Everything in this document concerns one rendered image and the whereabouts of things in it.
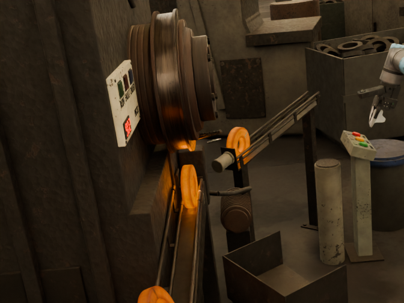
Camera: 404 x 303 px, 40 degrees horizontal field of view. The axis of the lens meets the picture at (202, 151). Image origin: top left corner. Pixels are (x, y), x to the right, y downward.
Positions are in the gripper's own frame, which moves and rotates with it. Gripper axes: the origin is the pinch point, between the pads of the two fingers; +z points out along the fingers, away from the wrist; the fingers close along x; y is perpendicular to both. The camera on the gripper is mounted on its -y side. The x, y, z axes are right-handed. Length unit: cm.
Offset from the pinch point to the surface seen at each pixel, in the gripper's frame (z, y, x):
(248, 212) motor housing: 38, -48, -37
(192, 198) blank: 23, -74, -67
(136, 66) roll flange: -20, -100, -77
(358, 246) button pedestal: 62, 15, 1
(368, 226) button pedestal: 50, 16, 1
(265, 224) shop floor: 83, -23, 46
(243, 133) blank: 14, -55, -10
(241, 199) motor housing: 36, -51, -29
